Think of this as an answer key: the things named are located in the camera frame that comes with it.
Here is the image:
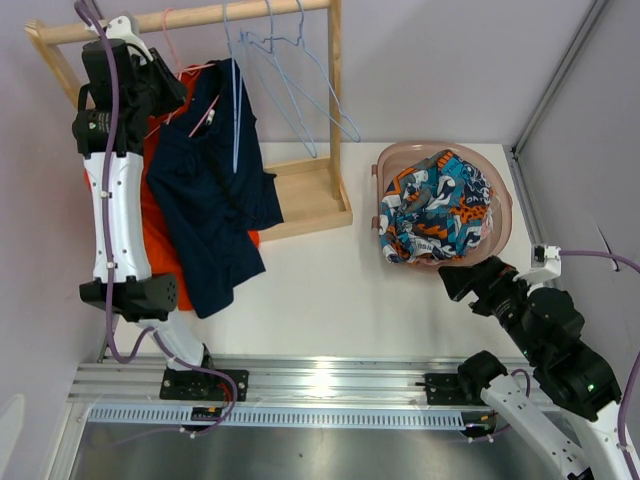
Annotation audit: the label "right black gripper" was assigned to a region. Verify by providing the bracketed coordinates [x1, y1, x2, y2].
[436, 253, 543, 360]

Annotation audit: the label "pink wire hanger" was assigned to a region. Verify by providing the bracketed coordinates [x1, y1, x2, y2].
[146, 8, 213, 139]

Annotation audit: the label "blue orange patterned shorts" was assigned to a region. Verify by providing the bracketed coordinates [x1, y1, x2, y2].
[378, 149, 495, 265]

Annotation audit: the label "blue wire hanger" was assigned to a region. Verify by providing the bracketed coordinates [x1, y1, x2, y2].
[222, 1, 243, 174]
[240, 0, 318, 159]
[271, 1, 362, 145]

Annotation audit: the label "navy blue shorts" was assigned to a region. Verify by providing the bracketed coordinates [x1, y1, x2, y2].
[147, 57, 285, 320]

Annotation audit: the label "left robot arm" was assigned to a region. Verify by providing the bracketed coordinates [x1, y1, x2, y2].
[72, 39, 217, 400]

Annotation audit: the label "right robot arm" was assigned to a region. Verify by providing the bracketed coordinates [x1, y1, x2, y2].
[438, 245, 639, 479]

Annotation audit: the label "wooden clothes rack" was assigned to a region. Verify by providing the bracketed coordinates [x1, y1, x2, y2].
[25, 1, 352, 241]

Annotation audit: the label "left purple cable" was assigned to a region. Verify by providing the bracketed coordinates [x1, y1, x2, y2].
[73, 0, 156, 366]

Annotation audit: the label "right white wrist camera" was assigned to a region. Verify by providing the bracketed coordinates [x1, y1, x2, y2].
[514, 244, 561, 285]

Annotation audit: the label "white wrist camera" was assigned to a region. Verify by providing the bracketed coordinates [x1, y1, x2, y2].
[82, 13, 153, 65]
[514, 244, 561, 285]

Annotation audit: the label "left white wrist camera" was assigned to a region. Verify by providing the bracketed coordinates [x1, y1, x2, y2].
[82, 13, 153, 65]

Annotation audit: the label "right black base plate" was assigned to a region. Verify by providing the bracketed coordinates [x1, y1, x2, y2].
[415, 372, 483, 406]

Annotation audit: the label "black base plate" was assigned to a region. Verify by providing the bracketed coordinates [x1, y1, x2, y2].
[159, 368, 250, 402]
[415, 372, 483, 406]

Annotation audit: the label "aluminium mounting rail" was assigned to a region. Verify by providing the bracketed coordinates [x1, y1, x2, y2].
[67, 355, 489, 411]

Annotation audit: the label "slotted cable duct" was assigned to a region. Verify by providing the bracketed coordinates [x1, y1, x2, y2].
[88, 404, 465, 431]

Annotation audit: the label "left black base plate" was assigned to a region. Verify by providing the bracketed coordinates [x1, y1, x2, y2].
[159, 368, 250, 402]

